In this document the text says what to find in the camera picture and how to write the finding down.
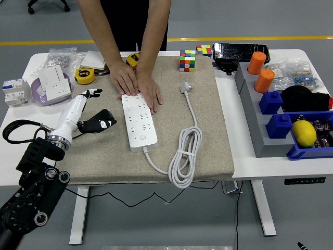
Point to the beige fabric mat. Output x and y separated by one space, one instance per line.
104 156

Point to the grey stepped block holder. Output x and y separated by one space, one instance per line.
260 130

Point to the blue plastic bin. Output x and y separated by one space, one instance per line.
299 153

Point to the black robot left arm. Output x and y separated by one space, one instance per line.
39 182

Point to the black die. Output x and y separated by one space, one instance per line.
299 118

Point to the white circuit breaker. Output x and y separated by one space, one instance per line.
15 92

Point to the large Rubik's cube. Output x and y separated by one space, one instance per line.
187 61

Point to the clear bag of small parts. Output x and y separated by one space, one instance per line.
277 76

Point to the black glossy case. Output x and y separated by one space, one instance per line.
240 52

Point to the white table leg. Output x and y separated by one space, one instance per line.
262 208
78 213

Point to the black plug adapter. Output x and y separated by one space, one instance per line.
104 114

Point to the person's right forearm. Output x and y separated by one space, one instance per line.
99 26

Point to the purple bowl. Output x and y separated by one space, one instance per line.
39 96

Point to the black cloth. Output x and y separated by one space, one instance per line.
304 99

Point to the dark electronic components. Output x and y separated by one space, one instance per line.
323 132

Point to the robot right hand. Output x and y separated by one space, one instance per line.
303 246

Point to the person's right hand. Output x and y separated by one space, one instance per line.
125 79

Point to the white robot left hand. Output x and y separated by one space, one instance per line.
70 112

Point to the person's left forearm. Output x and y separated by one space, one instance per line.
153 31

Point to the black office chair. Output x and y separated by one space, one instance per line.
48 4

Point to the white power strip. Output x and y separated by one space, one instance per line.
138 125

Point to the person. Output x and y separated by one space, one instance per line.
130 20

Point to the flat white switch panel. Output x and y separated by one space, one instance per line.
92 61

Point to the orange cylinder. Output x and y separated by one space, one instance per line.
256 62
264 80

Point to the yellow and black tape measure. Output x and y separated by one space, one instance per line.
132 59

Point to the white wall socket plate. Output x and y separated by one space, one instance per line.
58 89

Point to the black table control panel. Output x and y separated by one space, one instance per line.
304 181

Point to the white switch panel box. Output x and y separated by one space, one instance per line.
52 74

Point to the blue block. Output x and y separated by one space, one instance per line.
270 102
279 126

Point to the grey bracket under table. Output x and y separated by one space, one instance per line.
230 187

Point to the person's left hand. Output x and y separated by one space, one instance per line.
149 89

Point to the clear bag of resistors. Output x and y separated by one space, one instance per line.
305 76

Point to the small Rubik's cube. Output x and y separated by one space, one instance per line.
203 50

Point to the yellow lemon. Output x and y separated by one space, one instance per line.
303 133

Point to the red item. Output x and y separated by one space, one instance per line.
330 102

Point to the clear bag of screws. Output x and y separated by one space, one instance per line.
61 58

